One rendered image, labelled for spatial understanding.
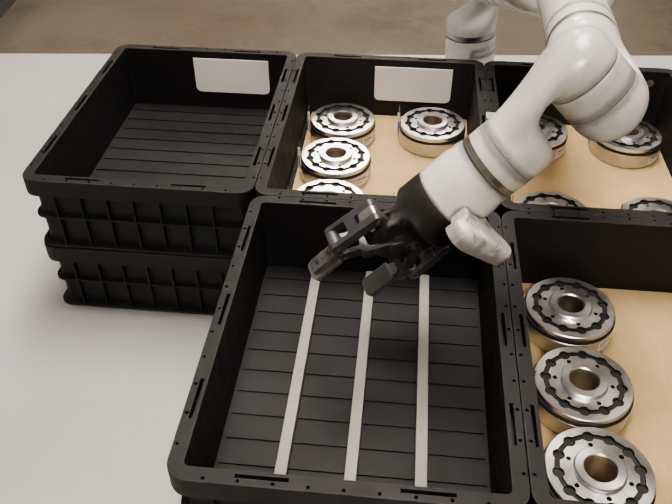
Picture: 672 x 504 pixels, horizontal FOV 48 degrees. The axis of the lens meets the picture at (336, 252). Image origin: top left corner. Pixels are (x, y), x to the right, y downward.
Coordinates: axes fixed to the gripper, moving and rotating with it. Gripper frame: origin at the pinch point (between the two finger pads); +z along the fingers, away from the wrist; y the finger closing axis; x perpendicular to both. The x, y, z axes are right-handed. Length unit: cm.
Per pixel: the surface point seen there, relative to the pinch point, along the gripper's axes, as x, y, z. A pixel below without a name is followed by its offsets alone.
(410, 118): -35.8, -31.3, -4.7
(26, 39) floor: -262, -85, 156
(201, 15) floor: -261, -146, 101
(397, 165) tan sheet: -27.6, -27.7, -0.5
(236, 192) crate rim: -18.5, 1.5, 8.5
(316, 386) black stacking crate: 7.5, -1.9, 9.5
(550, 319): 9.1, -19.5, -11.7
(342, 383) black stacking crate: 8.1, -3.9, 7.5
